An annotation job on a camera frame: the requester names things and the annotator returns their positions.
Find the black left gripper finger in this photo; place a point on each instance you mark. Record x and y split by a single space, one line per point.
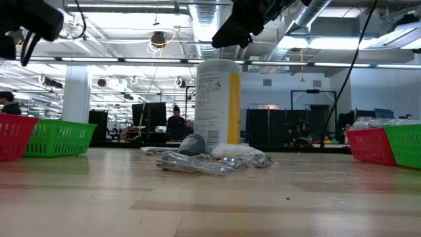
7 46

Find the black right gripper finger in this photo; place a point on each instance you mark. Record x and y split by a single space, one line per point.
232 37

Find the bagged silver nail clipper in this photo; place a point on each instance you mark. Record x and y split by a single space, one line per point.
262 160
187 164
235 163

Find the clear bag with black items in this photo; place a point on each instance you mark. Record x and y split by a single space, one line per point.
158 150

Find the person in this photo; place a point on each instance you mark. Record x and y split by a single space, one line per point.
304 130
346 127
10 107
176 125

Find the overhead light bar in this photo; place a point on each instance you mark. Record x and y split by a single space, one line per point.
296 64

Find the white wipes canister yellow label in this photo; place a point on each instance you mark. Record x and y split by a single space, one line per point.
213 98

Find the white pillar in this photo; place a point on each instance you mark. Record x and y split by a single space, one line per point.
76 95

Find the red plastic basket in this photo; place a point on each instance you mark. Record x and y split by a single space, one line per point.
16 138
368 146

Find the black gantry stand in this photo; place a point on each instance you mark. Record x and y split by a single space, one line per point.
312 91

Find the green plastic basket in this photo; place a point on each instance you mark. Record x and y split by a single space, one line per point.
406 146
62 138

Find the black desk monitor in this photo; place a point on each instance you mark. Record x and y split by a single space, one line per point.
384 113
149 113

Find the black cabinet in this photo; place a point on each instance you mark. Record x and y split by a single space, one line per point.
98 125

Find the silver ventilation duct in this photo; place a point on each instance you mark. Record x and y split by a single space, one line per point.
310 13
205 33

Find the black partition wall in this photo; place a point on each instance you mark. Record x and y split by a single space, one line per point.
269 125

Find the black aluminium rig frame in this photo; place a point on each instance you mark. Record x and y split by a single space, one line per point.
329 150

